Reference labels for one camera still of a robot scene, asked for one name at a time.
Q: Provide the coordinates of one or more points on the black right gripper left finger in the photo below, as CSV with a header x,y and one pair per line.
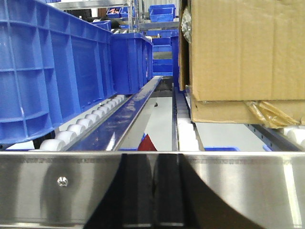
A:
x,y
127,204

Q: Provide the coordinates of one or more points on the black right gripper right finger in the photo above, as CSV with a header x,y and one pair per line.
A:
x,y
183,201

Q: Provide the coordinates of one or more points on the white roller track middle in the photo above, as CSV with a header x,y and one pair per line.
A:
x,y
186,134

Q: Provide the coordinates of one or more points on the white roller track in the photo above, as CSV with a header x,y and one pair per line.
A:
x,y
76,129
186,134

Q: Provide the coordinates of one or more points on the red snack bag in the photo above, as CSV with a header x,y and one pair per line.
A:
x,y
146,144

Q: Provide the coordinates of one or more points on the white roller track left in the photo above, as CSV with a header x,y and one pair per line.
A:
x,y
76,129

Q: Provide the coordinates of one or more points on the brown cardboard box on rollers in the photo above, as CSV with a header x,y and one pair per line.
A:
x,y
244,61

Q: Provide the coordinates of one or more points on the large blue crate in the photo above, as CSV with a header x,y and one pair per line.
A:
x,y
53,67

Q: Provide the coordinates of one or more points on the steel divider rail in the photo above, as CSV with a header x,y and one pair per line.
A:
x,y
108,135

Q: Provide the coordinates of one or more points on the stainless steel shelf rail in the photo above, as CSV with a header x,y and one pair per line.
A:
x,y
40,190

